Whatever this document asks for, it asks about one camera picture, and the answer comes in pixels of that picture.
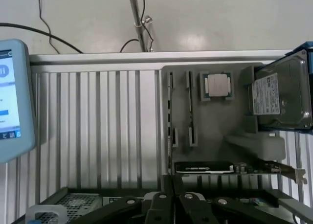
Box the thick black floor cable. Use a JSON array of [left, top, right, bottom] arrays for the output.
[[0, 22, 84, 54]]

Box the pale plastic case handle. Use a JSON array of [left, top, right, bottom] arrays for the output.
[[25, 203, 68, 224]]

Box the shiny metal pole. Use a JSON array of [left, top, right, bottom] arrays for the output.
[[126, 0, 154, 53]]

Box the hard disk in blue bracket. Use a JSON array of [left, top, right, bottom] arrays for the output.
[[244, 41, 313, 132]]

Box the blue-grey teach pendant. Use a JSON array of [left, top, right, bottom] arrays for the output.
[[0, 39, 38, 164]]

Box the black and grey PC case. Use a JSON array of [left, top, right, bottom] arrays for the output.
[[14, 174, 313, 224]]

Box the grey parts rack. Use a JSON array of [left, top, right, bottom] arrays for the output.
[[161, 62, 287, 177]]

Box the thin black floor cable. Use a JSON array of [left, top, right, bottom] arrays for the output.
[[119, 0, 155, 53], [38, 0, 60, 54]]

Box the silver CPU chip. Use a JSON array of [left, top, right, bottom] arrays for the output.
[[203, 73, 232, 98]]

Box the graphics card with metal bracket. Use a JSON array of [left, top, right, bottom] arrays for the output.
[[174, 160, 309, 185]]

